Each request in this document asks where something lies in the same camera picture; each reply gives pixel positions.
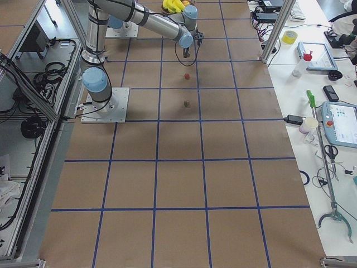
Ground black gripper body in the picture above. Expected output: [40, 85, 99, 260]
[183, 45, 192, 55]

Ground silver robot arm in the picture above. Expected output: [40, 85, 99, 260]
[80, 1, 202, 114]
[108, 15, 131, 32]

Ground yellow banana bunch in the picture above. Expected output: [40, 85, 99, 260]
[162, 0, 185, 13]

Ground wicker fruit basket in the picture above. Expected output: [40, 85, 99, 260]
[161, 1, 194, 15]

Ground black power brick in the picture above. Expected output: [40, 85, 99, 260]
[254, 13, 278, 23]

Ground yellow tape roll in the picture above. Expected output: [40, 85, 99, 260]
[282, 30, 298, 45]

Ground clear bottle red cap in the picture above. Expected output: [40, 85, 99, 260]
[292, 51, 312, 78]

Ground black power adapter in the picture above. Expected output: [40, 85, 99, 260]
[283, 114, 304, 126]

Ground far teach pendant tablet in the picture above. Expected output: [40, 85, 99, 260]
[297, 41, 338, 71]

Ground teach pendant tablet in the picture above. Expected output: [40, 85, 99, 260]
[321, 101, 356, 148]
[297, 41, 338, 71]

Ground white paper cup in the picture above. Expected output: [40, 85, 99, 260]
[299, 117, 319, 134]

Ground black remote control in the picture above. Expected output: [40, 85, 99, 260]
[323, 85, 339, 102]

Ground near teach pendant tablet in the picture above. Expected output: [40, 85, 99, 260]
[321, 101, 356, 148]

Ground blue tape roll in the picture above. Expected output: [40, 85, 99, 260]
[299, 170, 310, 185]

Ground black scissors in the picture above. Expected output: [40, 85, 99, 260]
[324, 145, 339, 161]

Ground long reacher grabber tool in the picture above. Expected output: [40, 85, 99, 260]
[306, 89, 354, 243]

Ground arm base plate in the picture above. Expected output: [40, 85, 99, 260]
[80, 87, 130, 123]
[105, 22, 138, 39]

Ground aluminium frame post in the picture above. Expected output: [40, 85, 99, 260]
[260, 0, 295, 64]

